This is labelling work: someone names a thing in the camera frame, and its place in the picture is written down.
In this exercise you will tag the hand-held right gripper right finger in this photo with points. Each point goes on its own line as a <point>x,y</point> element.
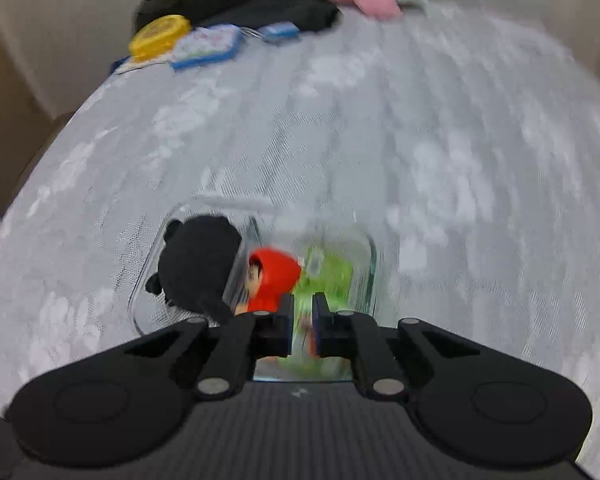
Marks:
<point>317,327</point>

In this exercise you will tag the yellow round case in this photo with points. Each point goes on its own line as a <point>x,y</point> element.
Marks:
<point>159,35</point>

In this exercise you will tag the black bag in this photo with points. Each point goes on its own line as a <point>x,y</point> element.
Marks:
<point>260,7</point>

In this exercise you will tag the grey patterned tablecloth desktop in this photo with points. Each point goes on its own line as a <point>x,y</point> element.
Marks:
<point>330,135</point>

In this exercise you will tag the red hooded figurine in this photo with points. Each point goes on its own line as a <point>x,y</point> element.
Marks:
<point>269,280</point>

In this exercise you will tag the black plush toy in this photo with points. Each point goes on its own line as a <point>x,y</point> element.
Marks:
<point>195,265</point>

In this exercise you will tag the clear glass container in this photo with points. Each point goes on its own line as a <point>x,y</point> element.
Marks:
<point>190,260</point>

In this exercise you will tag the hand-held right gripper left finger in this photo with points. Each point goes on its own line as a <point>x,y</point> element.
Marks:
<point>286,327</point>

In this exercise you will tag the green toy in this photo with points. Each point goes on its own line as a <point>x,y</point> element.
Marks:
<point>330,277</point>

